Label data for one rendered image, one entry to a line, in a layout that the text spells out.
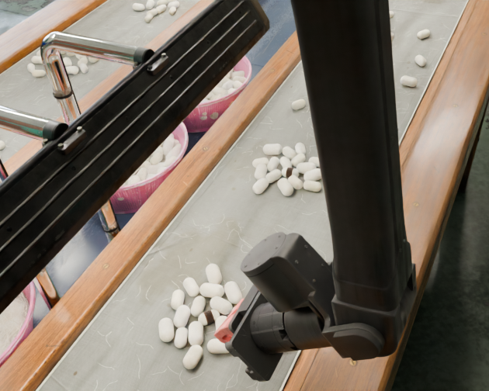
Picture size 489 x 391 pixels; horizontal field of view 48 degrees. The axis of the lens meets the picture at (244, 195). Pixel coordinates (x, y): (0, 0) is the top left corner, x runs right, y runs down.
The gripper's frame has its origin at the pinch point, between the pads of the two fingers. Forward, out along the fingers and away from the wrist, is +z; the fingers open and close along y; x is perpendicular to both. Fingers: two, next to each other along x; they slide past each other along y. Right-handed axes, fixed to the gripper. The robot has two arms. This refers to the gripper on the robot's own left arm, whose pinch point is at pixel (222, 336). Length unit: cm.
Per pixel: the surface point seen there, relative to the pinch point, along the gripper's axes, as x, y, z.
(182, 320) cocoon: -1.6, -2.9, 10.0
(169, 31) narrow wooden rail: -35, -76, 46
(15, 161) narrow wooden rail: -34, -20, 46
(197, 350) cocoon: 1.3, 0.5, 6.6
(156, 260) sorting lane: -7.4, -11.8, 19.3
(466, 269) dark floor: 78, -96, 32
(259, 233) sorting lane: 1.0, -23.5, 9.5
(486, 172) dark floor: 76, -145, 34
